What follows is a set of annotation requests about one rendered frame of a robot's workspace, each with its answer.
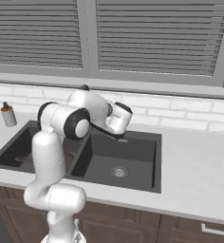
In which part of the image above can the grey window blind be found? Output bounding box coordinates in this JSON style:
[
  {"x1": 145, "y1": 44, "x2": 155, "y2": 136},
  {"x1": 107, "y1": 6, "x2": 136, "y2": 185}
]
[
  {"x1": 0, "y1": 0, "x2": 84, "y2": 70},
  {"x1": 95, "y1": 0, "x2": 224, "y2": 77}
]

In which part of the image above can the brown cupboard door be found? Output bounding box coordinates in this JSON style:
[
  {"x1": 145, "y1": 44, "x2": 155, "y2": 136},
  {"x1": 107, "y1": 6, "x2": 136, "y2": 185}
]
[
  {"x1": 0, "y1": 184, "x2": 52, "y2": 243},
  {"x1": 75, "y1": 202, "x2": 163, "y2": 243}
]

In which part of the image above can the white soap bottle, brown cap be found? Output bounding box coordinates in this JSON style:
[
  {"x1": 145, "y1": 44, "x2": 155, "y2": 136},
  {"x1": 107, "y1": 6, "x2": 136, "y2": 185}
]
[{"x1": 0, "y1": 101, "x2": 18, "y2": 128}]

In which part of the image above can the black double sink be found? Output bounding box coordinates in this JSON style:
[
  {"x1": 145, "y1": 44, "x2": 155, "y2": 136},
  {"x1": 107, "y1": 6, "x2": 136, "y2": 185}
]
[{"x1": 0, "y1": 119, "x2": 162, "y2": 195}]

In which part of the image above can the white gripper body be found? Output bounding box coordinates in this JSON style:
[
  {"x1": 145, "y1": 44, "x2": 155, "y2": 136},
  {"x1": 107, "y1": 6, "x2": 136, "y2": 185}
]
[{"x1": 105, "y1": 115, "x2": 130, "y2": 136}]

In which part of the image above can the brown drawer front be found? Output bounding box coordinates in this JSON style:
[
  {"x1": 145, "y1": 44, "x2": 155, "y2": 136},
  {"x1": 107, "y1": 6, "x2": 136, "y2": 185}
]
[{"x1": 157, "y1": 214, "x2": 224, "y2": 243}]

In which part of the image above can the grey window frame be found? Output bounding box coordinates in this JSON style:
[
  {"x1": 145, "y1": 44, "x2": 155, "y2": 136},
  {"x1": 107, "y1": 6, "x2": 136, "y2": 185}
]
[{"x1": 0, "y1": 0, "x2": 224, "y2": 101}]

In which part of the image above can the silver drawer handle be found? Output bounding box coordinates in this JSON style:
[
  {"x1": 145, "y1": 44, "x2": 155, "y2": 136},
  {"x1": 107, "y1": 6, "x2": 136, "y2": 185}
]
[{"x1": 200, "y1": 222, "x2": 224, "y2": 237}]

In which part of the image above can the round metal drain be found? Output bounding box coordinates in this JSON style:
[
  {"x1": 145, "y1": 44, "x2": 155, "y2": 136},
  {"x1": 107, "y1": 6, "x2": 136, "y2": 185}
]
[{"x1": 110, "y1": 166, "x2": 129, "y2": 178}]

